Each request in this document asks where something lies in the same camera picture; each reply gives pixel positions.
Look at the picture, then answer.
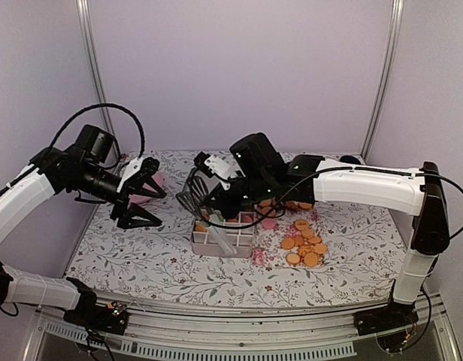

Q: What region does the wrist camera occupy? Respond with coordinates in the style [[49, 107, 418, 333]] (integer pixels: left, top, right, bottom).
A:
[[193, 152, 239, 191], [118, 156, 165, 198]]

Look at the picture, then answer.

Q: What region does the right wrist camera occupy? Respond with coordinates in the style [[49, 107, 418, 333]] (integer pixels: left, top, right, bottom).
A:
[[193, 152, 239, 191]]

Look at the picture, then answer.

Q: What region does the metal tongs white handle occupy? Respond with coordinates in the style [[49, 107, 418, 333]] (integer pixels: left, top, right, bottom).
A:
[[176, 190, 237, 256]]

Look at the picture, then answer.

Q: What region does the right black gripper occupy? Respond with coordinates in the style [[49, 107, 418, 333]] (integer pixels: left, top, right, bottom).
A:
[[202, 171, 274, 221]]

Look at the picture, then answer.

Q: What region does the floral tablecloth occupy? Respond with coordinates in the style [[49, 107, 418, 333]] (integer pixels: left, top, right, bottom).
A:
[[67, 150, 406, 308]]

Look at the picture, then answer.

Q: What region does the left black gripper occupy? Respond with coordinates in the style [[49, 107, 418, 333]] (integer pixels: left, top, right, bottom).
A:
[[77, 160, 167, 229]]

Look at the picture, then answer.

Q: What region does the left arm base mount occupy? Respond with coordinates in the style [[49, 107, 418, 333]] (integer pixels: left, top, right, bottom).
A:
[[63, 296, 129, 335]]

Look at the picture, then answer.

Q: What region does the metal divided cookie tin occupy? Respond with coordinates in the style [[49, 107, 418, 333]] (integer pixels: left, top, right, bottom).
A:
[[190, 211, 256, 259]]

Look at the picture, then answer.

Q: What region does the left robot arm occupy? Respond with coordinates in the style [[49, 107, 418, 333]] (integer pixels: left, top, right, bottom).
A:
[[0, 125, 166, 326]]

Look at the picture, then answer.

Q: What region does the front aluminium rail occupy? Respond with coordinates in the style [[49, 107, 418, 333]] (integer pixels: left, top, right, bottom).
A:
[[23, 293, 463, 360]]

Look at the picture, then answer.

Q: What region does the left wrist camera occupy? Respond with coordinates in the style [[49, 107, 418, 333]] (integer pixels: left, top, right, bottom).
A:
[[118, 156, 165, 198]]

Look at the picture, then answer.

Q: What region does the dark blue mug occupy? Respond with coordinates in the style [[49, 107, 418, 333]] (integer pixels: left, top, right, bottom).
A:
[[339, 155, 361, 165]]

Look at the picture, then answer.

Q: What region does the floral cookie tray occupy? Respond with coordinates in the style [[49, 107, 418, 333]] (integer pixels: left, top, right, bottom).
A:
[[252, 201, 328, 269]]

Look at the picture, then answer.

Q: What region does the pink round cookie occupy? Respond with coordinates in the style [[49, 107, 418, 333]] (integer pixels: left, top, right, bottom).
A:
[[241, 214, 253, 223]]

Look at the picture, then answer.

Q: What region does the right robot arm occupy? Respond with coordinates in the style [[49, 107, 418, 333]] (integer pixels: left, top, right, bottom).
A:
[[194, 132, 450, 328]]

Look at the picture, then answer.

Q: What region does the metal tin lid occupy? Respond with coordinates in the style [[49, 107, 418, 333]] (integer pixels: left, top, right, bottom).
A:
[[183, 167, 210, 201]]

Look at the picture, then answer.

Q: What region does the pink plate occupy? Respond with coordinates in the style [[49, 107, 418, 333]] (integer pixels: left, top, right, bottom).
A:
[[129, 173, 165, 205]]

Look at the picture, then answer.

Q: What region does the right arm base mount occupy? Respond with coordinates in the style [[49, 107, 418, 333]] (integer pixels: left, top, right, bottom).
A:
[[353, 301, 419, 353]]

